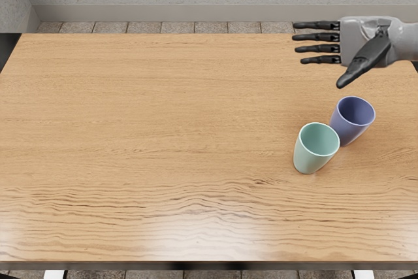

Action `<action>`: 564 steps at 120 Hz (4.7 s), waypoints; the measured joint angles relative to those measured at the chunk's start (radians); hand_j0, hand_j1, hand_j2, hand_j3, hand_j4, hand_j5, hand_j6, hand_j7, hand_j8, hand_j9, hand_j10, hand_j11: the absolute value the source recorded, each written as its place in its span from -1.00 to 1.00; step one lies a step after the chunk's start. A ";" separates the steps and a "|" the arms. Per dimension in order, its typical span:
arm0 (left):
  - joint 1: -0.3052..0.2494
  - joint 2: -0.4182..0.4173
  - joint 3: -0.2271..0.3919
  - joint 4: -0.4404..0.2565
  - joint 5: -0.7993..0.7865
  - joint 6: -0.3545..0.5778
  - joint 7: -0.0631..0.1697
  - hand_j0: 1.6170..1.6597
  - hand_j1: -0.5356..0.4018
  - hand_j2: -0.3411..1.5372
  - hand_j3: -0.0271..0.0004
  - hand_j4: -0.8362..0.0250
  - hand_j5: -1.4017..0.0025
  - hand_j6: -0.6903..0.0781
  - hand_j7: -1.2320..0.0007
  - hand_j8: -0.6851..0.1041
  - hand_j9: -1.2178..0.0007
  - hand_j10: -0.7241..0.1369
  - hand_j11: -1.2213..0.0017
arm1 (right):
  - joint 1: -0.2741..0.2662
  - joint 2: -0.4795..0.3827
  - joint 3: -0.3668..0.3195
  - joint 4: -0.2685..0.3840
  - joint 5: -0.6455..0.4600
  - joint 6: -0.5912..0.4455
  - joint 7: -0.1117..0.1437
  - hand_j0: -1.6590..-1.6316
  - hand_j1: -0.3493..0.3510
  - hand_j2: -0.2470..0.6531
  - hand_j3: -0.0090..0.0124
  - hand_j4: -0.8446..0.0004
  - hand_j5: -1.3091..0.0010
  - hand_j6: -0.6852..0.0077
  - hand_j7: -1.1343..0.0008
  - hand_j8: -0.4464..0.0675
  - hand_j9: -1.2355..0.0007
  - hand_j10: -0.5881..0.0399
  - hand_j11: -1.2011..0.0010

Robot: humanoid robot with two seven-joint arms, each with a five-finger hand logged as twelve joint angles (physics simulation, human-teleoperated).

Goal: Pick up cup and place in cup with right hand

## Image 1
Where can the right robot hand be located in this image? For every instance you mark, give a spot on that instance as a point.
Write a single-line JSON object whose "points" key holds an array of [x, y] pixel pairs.
{"points": [[352, 40]]}

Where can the purple cup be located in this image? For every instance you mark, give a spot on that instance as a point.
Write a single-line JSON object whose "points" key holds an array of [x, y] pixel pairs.
{"points": [[347, 128]]}

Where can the mint green cup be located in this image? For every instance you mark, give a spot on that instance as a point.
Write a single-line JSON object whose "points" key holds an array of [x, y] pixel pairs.
{"points": [[310, 158]]}

